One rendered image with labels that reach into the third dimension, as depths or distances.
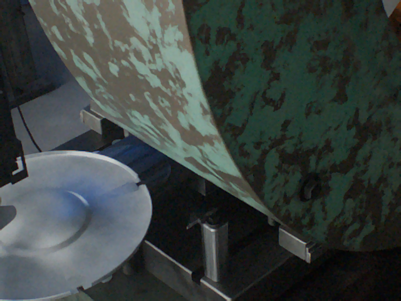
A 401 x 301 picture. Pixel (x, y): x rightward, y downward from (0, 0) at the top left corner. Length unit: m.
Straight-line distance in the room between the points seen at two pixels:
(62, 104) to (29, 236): 1.80
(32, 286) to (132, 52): 0.55
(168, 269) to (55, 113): 1.71
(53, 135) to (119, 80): 2.15
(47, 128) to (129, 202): 1.66
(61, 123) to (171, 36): 2.30
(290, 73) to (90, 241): 0.57
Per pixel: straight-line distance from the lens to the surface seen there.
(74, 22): 0.57
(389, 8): 0.66
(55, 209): 1.12
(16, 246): 1.08
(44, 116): 2.83
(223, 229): 1.06
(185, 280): 1.15
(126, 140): 1.25
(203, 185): 1.19
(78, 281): 1.02
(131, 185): 1.14
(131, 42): 0.52
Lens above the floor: 1.48
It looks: 35 degrees down
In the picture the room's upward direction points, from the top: 4 degrees counter-clockwise
